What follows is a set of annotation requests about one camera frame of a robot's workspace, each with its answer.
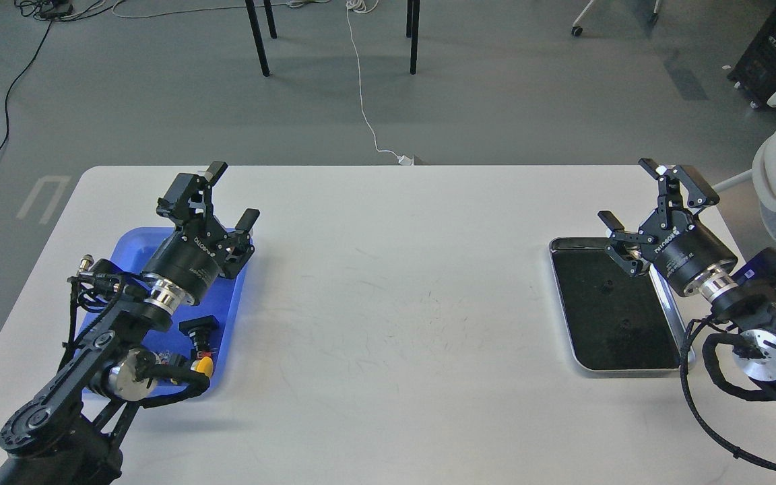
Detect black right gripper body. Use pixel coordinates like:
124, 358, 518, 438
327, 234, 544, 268
643, 223, 737, 297

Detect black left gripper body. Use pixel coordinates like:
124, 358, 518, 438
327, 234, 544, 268
141, 231, 255, 304

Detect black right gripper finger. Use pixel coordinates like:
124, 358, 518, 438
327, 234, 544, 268
597, 211, 659, 277
638, 158, 721, 230

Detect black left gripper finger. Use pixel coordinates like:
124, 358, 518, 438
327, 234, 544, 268
156, 162, 228, 236
224, 208, 261, 251

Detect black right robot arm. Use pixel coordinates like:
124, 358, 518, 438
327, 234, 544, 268
598, 158, 776, 472

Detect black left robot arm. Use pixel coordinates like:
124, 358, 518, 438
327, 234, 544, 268
0, 162, 261, 484

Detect blue plastic tray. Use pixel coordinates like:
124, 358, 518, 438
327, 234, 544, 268
108, 227, 247, 386

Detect metal tray with black mat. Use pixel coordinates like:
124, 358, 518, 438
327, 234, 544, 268
549, 237, 686, 377

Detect black table legs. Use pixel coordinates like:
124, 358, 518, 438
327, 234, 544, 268
245, 0, 422, 77

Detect white chair base with caster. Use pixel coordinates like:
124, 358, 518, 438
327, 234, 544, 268
570, 1, 670, 38

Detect black push button switch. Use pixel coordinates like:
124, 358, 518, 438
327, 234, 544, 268
178, 315, 220, 353

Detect yellow push button switch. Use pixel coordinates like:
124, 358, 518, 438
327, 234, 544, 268
166, 351, 215, 379

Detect black cable on floor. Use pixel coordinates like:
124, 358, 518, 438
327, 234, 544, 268
0, 0, 112, 255

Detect white cable on floor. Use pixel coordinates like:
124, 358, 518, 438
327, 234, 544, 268
345, 0, 416, 166

